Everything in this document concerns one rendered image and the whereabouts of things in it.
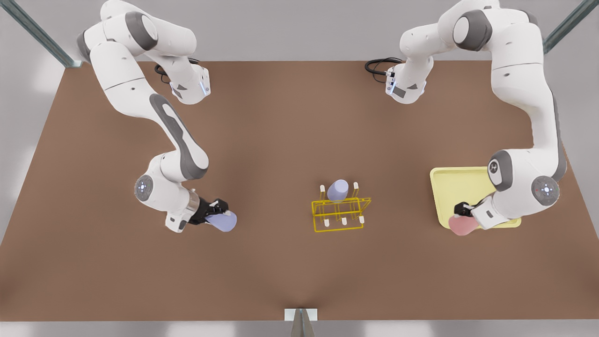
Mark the pink cup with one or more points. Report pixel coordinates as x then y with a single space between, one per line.
463 226

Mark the pale yellow tray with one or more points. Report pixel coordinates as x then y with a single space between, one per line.
451 187

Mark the silver frame post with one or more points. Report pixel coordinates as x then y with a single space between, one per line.
40 33
301 323
568 23

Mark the lavender cup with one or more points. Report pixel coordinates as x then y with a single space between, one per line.
337 190
223 221

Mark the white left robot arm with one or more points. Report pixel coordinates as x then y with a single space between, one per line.
519 61

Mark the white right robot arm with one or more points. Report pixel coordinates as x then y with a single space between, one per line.
131 93

